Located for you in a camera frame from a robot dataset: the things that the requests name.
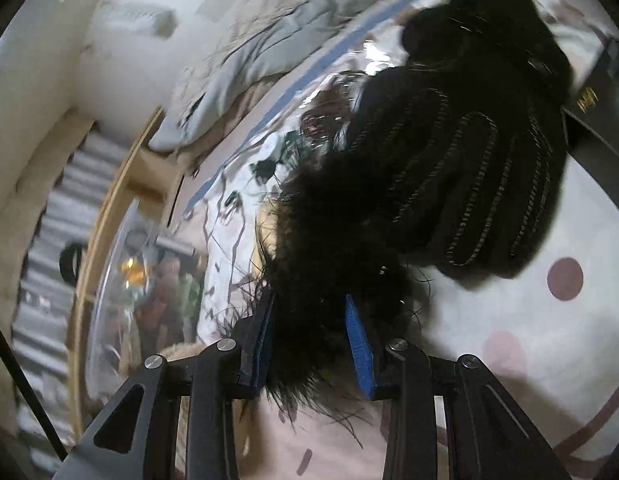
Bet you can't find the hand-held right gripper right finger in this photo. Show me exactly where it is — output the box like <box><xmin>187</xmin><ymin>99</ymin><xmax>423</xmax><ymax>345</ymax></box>
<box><xmin>344</xmin><ymin>294</ymin><xmax>573</xmax><ymax>480</ymax></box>

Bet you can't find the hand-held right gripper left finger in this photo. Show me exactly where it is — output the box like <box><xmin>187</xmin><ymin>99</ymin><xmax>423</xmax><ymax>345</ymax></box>
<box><xmin>52</xmin><ymin>292</ymin><xmax>278</xmax><ymax>480</ymax></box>

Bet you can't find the black feather trim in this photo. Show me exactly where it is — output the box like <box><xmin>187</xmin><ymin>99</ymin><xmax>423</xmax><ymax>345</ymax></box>
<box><xmin>210</xmin><ymin>155</ymin><xmax>435</xmax><ymax>451</ymax></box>

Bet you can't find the clear plastic storage box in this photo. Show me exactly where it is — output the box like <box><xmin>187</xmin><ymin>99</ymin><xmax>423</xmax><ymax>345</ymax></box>
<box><xmin>82</xmin><ymin>197</ymin><xmax>210</xmax><ymax>401</ymax></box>

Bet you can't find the wooden shelf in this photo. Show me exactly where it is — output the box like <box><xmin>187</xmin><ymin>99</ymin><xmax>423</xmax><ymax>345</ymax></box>
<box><xmin>64</xmin><ymin>110</ymin><xmax>190</xmax><ymax>441</ymax></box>

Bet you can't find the black stitched glove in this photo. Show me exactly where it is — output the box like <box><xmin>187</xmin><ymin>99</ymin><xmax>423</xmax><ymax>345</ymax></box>
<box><xmin>339</xmin><ymin>67</ymin><xmax>570</xmax><ymax>281</ymax></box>
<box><xmin>402</xmin><ymin>0</ymin><xmax>573</xmax><ymax>106</ymax></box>

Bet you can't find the black cap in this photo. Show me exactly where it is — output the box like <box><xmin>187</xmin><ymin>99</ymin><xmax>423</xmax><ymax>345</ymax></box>
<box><xmin>60</xmin><ymin>244</ymin><xmax>88</xmax><ymax>283</ymax></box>

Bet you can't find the grey curtain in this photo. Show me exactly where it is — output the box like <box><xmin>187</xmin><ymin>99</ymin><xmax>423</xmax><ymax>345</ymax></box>
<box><xmin>10</xmin><ymin>130</ymin><xmax>125</xmax><ymax>461</ymax></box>

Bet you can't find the grey-blue duvet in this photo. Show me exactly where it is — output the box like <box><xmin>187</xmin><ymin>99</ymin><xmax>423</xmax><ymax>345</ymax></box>
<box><xmin>150</xmin><ymin>0</ymin><xmax>440</xmax><ymax>153</ymax></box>

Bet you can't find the clear plastic wrapper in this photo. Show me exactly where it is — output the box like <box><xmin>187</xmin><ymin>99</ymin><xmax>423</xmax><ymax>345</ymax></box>
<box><xmin>294</xmin><ymin>35</ymin><xmax>405</xmax><ymax>146</ymax></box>

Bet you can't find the black product box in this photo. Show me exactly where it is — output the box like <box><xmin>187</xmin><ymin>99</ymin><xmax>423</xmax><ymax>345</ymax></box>
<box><xmin>559</xmin><ymin>35</ymin><xmax>619</xmax><ymax>191</ymax></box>

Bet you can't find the white paper bag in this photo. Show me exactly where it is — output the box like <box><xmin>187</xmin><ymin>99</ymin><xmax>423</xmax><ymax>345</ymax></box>
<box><xmin>102</xmin><ymin>2</ymin><xmax>178</xmax><ymax>38</ymax></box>

